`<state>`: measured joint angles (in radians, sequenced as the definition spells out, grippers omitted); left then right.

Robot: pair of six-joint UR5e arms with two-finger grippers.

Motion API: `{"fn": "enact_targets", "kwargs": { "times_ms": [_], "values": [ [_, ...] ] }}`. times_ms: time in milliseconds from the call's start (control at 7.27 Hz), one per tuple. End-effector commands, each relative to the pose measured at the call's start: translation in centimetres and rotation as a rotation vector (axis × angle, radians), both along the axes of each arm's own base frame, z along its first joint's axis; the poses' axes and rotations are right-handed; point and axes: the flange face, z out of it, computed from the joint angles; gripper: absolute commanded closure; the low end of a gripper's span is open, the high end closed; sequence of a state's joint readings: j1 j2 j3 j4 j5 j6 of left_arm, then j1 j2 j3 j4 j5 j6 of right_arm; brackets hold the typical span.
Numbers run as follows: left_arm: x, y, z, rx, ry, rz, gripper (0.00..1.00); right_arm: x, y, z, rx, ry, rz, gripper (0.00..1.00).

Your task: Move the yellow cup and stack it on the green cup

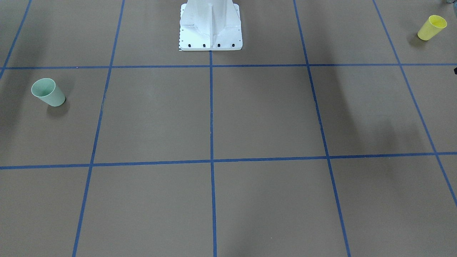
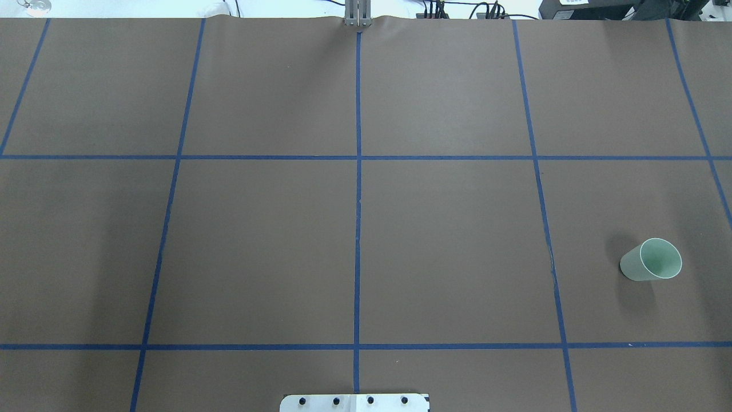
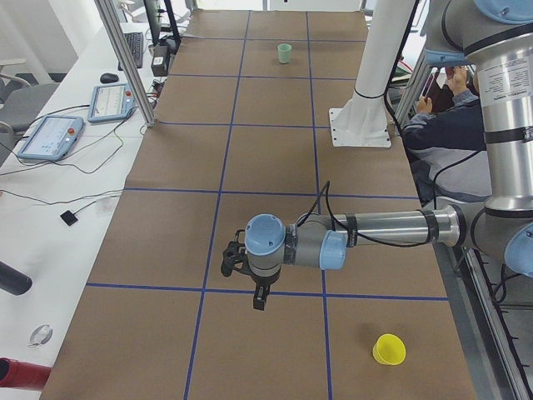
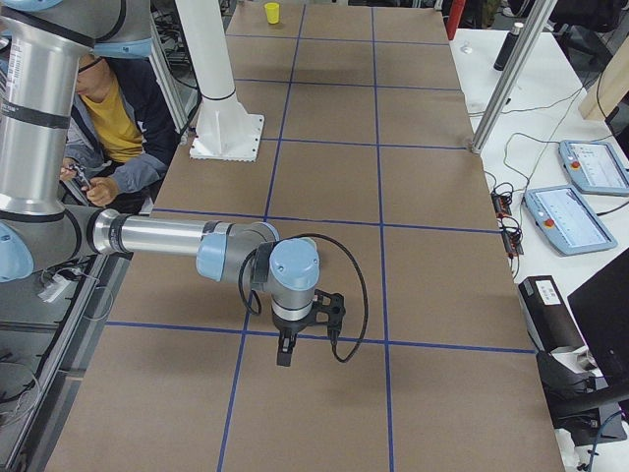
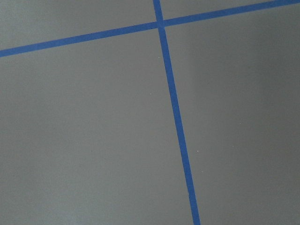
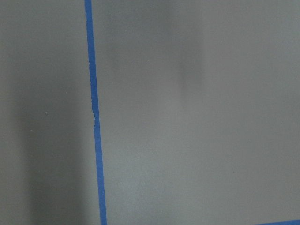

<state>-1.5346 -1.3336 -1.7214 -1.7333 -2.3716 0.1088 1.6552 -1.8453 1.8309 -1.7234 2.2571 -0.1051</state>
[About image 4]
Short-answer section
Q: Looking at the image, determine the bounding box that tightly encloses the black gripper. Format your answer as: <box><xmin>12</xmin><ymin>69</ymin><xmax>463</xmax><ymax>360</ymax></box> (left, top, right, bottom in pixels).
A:
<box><xmin>273</xmin><ymin>317</ymin><xmax>315</xmax><ymax>366</ymax></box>

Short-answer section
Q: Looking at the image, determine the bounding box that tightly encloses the yellow plastic cup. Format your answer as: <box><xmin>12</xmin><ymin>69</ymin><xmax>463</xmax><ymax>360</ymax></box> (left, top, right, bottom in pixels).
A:
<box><xmin>263</xmin><ymin>2</ymin><xmax>280</xmax><ymax>25</ymax></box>

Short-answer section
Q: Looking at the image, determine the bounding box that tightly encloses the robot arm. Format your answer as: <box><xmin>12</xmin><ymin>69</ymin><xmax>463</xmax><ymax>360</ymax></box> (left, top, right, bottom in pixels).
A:
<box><xmin>1</xmin><ymin>1</ymin><xmax>321</xmax><ymax>366</ymax></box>

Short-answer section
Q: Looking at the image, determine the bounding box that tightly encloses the brown paper table mat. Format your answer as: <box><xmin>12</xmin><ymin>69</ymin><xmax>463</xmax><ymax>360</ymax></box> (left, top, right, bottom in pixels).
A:
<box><xmin>47</xmin><ymin>2</ymin><xmax>562</xmax><ymax>471</ymax></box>

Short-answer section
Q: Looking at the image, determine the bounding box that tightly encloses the seated person yellow shirt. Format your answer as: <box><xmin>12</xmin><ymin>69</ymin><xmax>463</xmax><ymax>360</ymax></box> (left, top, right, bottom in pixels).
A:
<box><xmin>60</xmin><ymin>53</ymin><xmax>180</xmax><ymax>214</ymax></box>

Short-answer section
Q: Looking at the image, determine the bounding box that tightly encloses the black box with label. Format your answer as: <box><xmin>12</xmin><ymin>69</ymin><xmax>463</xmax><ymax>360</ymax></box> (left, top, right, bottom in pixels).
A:
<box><xmin>518</xmin><ymin>275</ymin><xmax>585</xmax><ymax>353</ymax></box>

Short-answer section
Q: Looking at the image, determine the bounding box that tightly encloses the near blue teach pendant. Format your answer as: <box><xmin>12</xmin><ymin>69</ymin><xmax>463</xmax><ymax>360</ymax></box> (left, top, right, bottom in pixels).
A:
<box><xmin>524</xmin><ymin>185</ymin><xmax>617</xmax><ymax>256</ymax></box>

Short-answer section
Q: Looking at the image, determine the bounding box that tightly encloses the blue teach pendant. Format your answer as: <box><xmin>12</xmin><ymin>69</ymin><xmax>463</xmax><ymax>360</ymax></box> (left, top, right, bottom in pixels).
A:
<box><xmin>559</xmin><ymin>141</ymin><xmax>628</xmax><ymax>197</ymax></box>
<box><xmin>524</xmin><ymin>185</ymin><xmax>617</xmax><ymax>256</ymax></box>

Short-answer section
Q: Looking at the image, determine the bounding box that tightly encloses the black monitor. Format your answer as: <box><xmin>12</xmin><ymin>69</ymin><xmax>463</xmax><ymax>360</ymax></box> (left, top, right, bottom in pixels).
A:
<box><xmin>568</xmin><ymin>250</ymin><xmax>628</xmax><ymax>384</ymax></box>

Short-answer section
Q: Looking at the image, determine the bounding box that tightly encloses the far blue teach pendant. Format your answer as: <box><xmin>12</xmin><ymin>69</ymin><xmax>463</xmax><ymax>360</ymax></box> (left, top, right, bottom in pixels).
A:
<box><xmin>559</xmin><ymin>141</ymin><xmax>628</xmax><ymax>197</ymax></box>

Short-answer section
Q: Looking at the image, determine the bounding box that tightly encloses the black bottle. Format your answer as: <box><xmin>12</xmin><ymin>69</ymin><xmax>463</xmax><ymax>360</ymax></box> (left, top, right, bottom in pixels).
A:
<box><xmin>493</xmin><ymin>22</ymin><xmax>524</xmax><ymax>71</ymax></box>

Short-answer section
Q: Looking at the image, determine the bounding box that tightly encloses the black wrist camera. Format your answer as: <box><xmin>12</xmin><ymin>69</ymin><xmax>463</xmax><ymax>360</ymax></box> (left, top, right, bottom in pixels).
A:
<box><xmin>310</xmin><ymin>289</ymin><xmax>346</xmax><ymax>344</ymax></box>

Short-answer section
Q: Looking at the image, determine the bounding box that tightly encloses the black camera cable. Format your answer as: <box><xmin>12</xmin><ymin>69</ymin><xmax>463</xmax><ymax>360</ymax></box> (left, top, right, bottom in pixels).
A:
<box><xmin>238</xmin><ymin>233</ymin><xmax>370</xmax><ymax>364</ymax></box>

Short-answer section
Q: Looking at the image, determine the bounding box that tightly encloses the white pedestal column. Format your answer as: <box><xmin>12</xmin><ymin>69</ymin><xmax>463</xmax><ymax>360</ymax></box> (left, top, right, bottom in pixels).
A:
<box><xmin>176</xmin><ymin>0</ymin><xmax>264</xmax><ymax>162</ymax></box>

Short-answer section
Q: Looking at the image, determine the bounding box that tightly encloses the aluminium frame post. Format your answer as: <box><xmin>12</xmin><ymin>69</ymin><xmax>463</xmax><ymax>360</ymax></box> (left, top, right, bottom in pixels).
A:
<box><xmin>469</xmin><ymin>0</ymin><xmax>557</xmax><ymax>154</ymax></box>

